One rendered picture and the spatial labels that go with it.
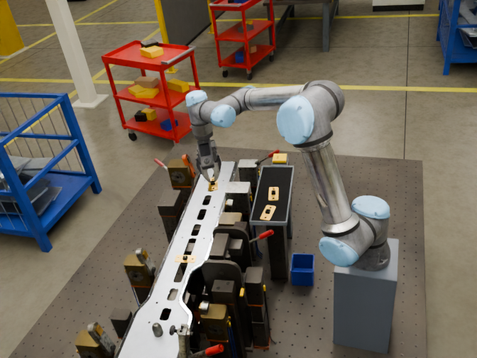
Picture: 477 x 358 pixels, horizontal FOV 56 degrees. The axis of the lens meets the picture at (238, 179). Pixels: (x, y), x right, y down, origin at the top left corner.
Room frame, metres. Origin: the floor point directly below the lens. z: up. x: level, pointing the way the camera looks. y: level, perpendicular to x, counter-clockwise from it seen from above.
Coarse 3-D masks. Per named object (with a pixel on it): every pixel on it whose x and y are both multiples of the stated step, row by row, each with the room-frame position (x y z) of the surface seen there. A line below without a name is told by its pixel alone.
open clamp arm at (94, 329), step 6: (90, 324) 0.93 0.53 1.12; (96, 324) 0.93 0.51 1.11; (90, 330) 0.91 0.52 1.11; (96, 330) 0.91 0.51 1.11; (102, 330) 0.93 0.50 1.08; (96, 336) 0.91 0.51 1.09; (102, 336) 0.92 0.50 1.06; (108, 336) 0.94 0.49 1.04; (96, 342) 0.91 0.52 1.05; (102, 342) 0.91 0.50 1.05; (108, 342) 0.92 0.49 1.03; (102, 348) 0.91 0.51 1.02; (108, 348) 0.91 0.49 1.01; (114, 348) 0.93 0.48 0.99; (108, 354) 0.90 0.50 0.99
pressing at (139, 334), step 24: (192, 192) 1.72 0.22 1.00; (216, 192) 1.69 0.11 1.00; (192, 216) 1.54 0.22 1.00; (216, 216) 1.52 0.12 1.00; (168, 264) 1.26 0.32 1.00; (192, 264) 1.25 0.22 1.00; (168, 288) 1.14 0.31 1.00; (144, 312) 1.05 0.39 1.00; (144, 336) 0.95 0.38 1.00; (168, 336) 0.93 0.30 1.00
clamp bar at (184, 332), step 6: (186, 324) 0.80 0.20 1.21; (174, 330) 0.79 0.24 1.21; (180, 330) 0.79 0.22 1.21; (186, 330) 0.78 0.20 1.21; (180, 336) 0.77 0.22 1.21; (186, 336) 0.78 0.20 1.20; (180, 342) 0.77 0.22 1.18; (186, 342) 0.77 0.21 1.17; (180, 348) 0.78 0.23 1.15; (186, 348) 0.77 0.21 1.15; (180, 354) 0.78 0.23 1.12; (186, 354) 0.77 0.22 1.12
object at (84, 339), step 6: (84, 330) 0.97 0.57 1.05; (78, 336) 0.95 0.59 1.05; (84, 336) 0.94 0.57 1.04; (90, 336) 0.94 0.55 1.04; (78, 342) 0.92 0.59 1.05; (84, 342) 0.92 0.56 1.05; (90, 342) 0.92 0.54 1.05; (78, 348) 0.91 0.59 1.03; (84, 348) 0.91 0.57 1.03; (90, 348) 0.90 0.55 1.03; (96, 348) 0.90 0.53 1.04; (84, 354) 0.91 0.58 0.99; (90, 354) 0.91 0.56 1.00; (96, 354) 0.90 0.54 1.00; (102, 354) 0.90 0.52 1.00
